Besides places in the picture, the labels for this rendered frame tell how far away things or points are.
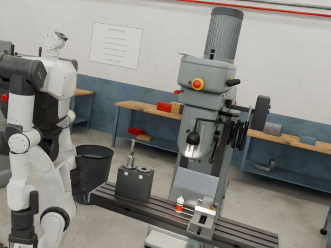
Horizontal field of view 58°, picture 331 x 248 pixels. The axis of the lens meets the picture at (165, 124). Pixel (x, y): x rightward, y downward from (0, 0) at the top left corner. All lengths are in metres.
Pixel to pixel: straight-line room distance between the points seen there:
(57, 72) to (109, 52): 5.48
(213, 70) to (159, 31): 4.88
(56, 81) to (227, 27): 1.07
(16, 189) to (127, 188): 0.86
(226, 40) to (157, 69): 4.47
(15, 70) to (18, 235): 0.70
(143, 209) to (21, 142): 0.95
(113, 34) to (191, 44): 1.74
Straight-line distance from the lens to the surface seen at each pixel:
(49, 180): 1.52
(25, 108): 1.26
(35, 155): 1.48
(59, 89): 1.35
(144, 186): 1.98
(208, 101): 1.63
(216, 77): 1.52
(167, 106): 5.65
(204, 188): 2.23
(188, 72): 1.55
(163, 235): 1.94
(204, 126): 1.69
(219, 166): 2.21
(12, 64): 1.25
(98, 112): 6.97
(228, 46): 1.92
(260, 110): 1.93
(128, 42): 6.60
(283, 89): 5.94
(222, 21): 1.92
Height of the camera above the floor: 1.86
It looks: 12 degrees down
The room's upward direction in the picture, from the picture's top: 10 degrees clockwise
